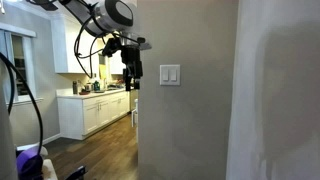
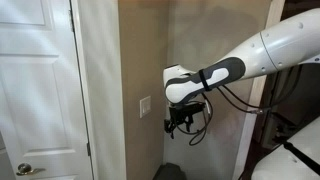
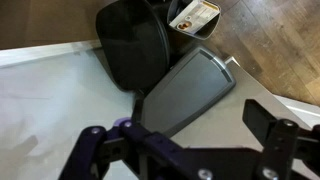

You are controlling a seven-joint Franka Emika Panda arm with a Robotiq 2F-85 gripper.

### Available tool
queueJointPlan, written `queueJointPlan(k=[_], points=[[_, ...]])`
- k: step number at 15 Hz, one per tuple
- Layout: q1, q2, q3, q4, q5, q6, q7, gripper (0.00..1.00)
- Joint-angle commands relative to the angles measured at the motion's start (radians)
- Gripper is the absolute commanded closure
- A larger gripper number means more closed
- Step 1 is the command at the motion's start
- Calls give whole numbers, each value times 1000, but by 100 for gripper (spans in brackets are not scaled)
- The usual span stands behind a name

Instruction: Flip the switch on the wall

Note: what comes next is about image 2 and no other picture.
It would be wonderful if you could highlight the white wall light switch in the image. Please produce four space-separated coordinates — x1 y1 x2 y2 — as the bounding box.
140 96 151 117

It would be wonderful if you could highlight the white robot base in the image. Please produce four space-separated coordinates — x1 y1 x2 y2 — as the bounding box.
251 117 320 180

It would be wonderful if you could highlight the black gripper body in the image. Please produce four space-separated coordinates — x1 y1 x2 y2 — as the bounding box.
169 103 205 125

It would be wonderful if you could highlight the white panel door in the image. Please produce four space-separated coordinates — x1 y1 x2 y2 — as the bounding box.
0 0 93 180

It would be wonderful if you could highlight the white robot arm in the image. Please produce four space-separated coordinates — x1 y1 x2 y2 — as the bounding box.
163 8 320 133

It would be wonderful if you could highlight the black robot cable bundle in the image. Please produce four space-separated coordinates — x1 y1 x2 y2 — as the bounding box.
175 64 304 147

